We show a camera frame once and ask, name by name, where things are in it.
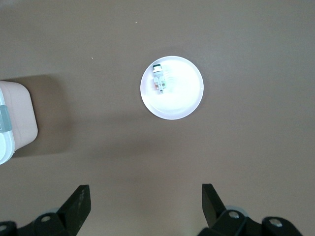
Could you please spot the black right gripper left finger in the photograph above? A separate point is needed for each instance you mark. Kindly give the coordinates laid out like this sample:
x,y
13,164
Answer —
x,y
49,218

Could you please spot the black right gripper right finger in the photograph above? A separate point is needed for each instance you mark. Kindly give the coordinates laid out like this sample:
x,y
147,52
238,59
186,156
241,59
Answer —
x,y
229,218

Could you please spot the white lidded storage box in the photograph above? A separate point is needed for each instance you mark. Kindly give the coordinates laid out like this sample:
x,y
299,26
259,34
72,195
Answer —
x,y
17,110

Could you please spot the brown table mat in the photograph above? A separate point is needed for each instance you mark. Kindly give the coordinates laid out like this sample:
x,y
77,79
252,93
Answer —
x,y
221,147

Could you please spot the pink round plate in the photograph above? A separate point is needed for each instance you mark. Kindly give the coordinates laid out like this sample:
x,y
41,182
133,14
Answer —
x,y
179,98

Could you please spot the small white orange object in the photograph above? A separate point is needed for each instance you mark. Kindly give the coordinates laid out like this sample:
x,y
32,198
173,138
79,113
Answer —
x,y
158,78

